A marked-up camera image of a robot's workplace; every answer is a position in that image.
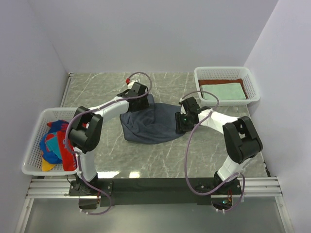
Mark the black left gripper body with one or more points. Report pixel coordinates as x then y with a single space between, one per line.
143 103

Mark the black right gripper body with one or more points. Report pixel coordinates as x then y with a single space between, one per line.
183 122

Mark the blue grey cloth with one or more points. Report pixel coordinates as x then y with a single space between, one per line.
153 125

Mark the rust brown towel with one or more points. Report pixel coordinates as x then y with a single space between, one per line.
219 81

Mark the mint green towel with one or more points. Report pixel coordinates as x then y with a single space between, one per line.
230 91

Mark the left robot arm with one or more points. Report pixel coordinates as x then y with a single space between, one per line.
84 130

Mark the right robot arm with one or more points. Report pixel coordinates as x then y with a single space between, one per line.
241 140

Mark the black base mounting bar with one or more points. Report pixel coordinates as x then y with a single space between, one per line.
147 191

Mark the red patterned cloth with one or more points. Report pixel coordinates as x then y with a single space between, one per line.
53 149

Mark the white laundry basket with clothes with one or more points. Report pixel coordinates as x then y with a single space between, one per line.
32 163

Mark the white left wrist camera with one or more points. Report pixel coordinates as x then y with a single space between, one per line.
130 81

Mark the aluminium table edge rail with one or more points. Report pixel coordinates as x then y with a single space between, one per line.
66 89

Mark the aluminium front frame rail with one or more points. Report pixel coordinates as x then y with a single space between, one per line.
246 187

